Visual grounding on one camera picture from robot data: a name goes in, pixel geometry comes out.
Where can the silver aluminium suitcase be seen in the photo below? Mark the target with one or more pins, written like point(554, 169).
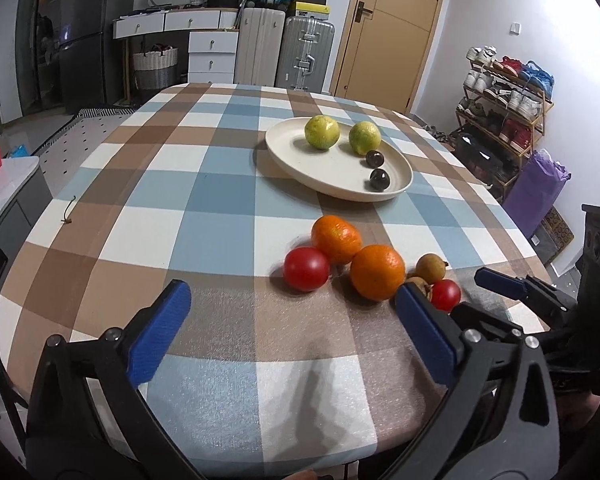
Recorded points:
point(304, 54)

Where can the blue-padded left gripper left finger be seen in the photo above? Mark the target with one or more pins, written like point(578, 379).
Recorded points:
point(87, 418)

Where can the green guava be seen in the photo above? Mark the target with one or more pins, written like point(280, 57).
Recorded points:
point(364, 137)
point(322, 132)

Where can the dark plum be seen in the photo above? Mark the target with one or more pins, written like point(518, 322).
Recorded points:
point(374, 159)
point(379, 180)

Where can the white drawer desk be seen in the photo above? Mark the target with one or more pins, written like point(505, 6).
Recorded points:
point(212, 38)

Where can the large red tomato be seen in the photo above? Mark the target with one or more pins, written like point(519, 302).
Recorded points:
point(305, 269)

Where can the beige hard suitcase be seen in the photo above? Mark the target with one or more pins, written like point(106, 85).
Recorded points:
point(258, 48)

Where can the right green guava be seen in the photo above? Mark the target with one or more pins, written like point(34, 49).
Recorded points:
point(364, 137)

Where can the orange mandarin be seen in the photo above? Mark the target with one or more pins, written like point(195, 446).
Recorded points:
point(337, 239)
point(377, 271)

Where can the small red tomato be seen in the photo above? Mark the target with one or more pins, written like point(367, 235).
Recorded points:
point(445, 295)

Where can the lower dark plum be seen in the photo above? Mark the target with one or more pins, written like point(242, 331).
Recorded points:
point(379, 180)

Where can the person's right hand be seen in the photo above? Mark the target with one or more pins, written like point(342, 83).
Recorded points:
point(579, 423)

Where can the person's left hand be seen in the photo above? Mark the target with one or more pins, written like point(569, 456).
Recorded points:
point(303, 475)

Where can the upper dark plum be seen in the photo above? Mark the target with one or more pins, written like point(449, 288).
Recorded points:
point(374, 159)

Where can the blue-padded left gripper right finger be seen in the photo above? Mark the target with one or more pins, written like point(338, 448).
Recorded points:
point(498, 418)

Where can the left green guava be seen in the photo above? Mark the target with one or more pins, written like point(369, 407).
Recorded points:
point(322, 132)

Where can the grey side cabinet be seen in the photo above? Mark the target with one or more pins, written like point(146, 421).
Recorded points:
point(24, 195)

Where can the checkered tablecloth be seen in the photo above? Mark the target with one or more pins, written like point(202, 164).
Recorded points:
point(260, 379)

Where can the tan wooden door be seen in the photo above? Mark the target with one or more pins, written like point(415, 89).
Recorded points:
point(384, 48)

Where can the shoe rack with shoes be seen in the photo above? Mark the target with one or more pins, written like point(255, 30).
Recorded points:
point(504, 107)

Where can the brown longan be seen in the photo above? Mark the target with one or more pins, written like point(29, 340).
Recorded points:
point(423, 286)
point(431, 268)

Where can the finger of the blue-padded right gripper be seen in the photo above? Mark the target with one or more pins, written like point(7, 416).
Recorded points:
point(543, 299)

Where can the woven laundry basket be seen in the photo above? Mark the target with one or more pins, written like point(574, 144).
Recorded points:
point(155, 69)

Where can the black refrigerator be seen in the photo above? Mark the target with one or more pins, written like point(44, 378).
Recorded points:
point(66, 55)

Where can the cream round plate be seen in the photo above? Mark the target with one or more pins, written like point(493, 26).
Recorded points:
point(337, 172)

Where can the purple paper bag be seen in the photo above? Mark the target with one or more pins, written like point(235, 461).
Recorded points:
point(535, 191)

